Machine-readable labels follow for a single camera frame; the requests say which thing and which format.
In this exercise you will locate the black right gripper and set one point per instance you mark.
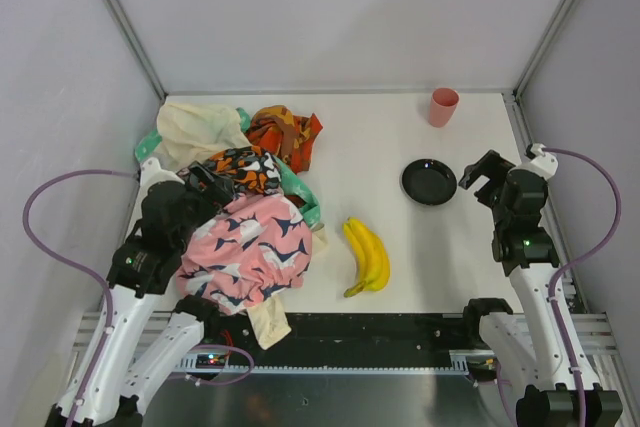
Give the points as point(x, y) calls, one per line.
point(489, 179)

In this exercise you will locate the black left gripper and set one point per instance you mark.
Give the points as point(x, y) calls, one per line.
point(209, 182)

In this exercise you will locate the mint green cloth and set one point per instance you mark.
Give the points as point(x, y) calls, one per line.
point(291, 184)

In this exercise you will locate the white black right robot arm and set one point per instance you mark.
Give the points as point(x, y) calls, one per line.
point(545, 363)

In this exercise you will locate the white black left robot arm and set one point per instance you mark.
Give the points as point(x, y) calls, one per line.
point(112, 387)

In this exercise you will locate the black orange patterned cloth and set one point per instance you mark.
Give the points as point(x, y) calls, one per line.
point(252, 169)

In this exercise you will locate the cream white cloth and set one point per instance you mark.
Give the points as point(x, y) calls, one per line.
point(192, 132)

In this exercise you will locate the pink whale print cloth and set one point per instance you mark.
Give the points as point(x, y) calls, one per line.
point(258, 246)

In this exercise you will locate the red brown patterned cloth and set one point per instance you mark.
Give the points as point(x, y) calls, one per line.
point(288, 136)

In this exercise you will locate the black round plate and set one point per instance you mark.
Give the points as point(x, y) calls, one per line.
point(428, 182)

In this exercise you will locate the pink plastic cup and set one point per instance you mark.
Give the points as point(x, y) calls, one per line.
point(442, 106)

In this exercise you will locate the yellow banana bunch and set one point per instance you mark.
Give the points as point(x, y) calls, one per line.
point(373, 264)

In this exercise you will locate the aluminium frame rail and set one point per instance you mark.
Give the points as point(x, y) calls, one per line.
point(373, 343)

